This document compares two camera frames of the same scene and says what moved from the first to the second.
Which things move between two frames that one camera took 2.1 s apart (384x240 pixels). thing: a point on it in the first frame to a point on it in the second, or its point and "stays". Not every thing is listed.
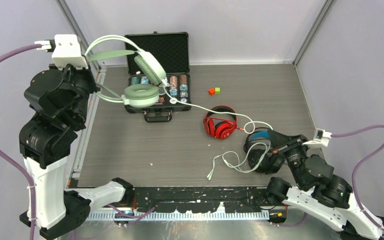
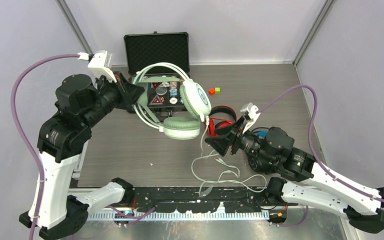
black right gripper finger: x=277 y=140 to x=228 y=130
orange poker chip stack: x=173 y=89 stays
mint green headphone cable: x=237 y=169 to x=224 y=162
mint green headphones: x=141 y=95 to x=195 y=100
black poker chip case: x=173 y=50 stays
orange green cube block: x=212 y=91 stays
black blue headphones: x=259 y=147 stays
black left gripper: x=87 y=73 to x=129 y=93
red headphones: x=221 y=122 stays
